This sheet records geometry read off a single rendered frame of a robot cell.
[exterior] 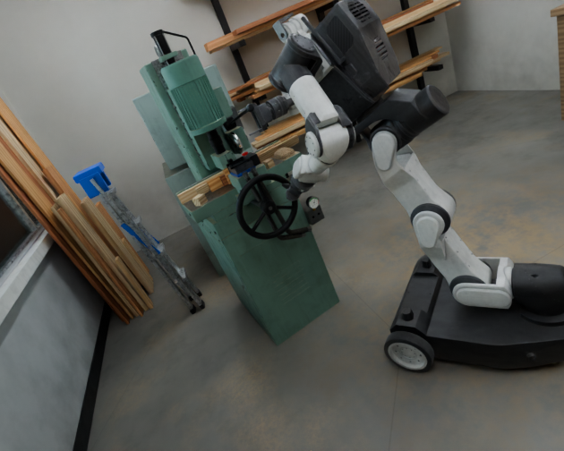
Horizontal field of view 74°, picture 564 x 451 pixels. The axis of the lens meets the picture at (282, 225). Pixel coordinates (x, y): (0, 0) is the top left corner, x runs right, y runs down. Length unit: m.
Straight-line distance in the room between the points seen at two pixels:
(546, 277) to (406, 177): 0.61
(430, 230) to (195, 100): 1.10
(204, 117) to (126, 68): 2.42
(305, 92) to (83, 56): 3.20
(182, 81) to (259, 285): 1.01
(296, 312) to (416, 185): 1.01
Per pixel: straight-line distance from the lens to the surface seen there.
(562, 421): 1.68
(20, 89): 4.23
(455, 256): 1.60
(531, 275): 1.64
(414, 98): 1.36
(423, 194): 1.47
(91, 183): 2.45
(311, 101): 1.11
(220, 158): 1.81
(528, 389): 1.74
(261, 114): 1.72
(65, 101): 4.16
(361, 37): 1.28
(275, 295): 1.98
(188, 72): 1.74
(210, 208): 1.71
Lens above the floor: 1.40
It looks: 25 degrees down
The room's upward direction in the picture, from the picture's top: 24 degrees counter-clockwise
